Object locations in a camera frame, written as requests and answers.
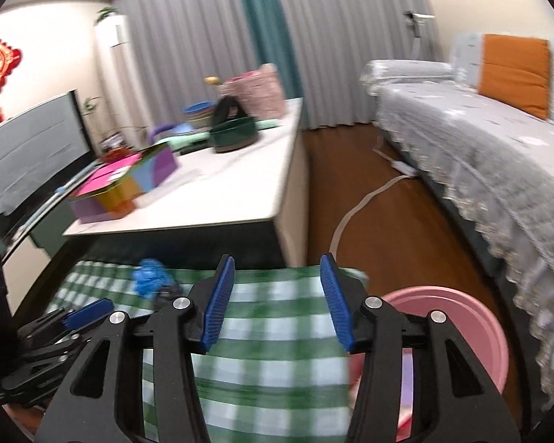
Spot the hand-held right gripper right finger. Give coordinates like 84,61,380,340
319,253,521,443

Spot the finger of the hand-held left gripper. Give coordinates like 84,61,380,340
16,298,114,350
0,336,89,394

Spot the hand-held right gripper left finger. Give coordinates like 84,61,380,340
34,254,236,443

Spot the pink plastic basin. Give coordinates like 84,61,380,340
345,285,510,443

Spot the green checked tablecloth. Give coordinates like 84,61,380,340
45,258,371,443

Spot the blue crumpled plastic cover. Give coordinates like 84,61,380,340
131,258,177,299

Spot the dark television stand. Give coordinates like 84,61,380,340
0,156,103,265

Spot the pink top multicolour tin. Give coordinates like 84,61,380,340
68,162,142,225

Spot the white coffee table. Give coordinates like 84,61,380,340
63,96,312,269

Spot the open multicolour tin box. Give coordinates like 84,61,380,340
128,141,179,195

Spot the white power strip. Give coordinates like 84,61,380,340
389,159,419,178

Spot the red teapot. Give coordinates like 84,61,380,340
103,146,138,163

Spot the flat screen television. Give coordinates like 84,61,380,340
0,89,94,216

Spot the dark green bowl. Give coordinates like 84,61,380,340
209,116,260,154

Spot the light blue plate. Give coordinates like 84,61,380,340
165,122,200,138

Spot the purple plastic container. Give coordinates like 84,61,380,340
146,122,177,142

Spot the mint green tray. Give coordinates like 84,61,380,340
165,117,283,149

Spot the stack of coloured bowls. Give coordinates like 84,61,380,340
183,101,219,131

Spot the black curved lid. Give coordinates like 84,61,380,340
211,94,251,126

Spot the grey quilted sofa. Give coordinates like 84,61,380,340
358,31,554,412

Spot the pink lace basket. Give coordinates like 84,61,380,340
219,63,288,121

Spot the white standing air conditioner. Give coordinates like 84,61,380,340
93,14,145,149

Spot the grey curtain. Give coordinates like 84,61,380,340
268,0,440,131
107,0,265,126

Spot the teal curtain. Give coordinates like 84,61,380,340
233,0,311,131

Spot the white floor lamp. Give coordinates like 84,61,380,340
403,8,438,64

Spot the orange cushion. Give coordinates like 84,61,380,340
478,34,552,121

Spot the white power cable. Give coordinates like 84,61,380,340
328,137,419,267

